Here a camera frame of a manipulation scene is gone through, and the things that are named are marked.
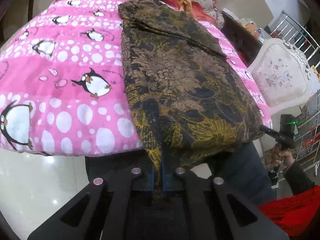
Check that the person's red knit sweater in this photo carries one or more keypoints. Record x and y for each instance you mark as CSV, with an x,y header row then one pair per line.
x,y
295,210

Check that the pink penguin print blanket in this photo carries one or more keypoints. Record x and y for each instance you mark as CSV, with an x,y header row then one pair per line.
x,y
62,55

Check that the white ornate headboard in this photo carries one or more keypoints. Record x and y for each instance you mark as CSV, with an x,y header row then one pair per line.
x,y
280,77

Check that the dark wooden cabinet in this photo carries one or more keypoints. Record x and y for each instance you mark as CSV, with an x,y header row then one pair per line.
x,y
240,37

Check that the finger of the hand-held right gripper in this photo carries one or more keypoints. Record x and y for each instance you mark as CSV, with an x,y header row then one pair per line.
x,y
268,131

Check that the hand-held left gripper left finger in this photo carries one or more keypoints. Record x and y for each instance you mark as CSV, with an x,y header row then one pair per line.
x,y
152,180

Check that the person's right forearm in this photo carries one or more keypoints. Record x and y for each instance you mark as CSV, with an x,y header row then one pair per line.
x,y
298,177

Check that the silver metal bed frame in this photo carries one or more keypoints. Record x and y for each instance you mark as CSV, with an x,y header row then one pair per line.
x,y
297,35

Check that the person's leg in jeans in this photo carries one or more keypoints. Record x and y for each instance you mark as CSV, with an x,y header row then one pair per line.
x,y
245,170

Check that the dark wooden furniture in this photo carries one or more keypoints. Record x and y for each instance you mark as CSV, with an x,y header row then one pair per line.
x,y
15,2

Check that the person's right hand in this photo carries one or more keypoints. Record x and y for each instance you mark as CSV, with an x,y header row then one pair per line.
x,y
285,158

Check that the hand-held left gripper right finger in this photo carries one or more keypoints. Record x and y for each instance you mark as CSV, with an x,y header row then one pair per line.
x,y
167,180

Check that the brown yellow patterned garment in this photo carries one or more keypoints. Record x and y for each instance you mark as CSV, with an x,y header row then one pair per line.
x,y
180,80

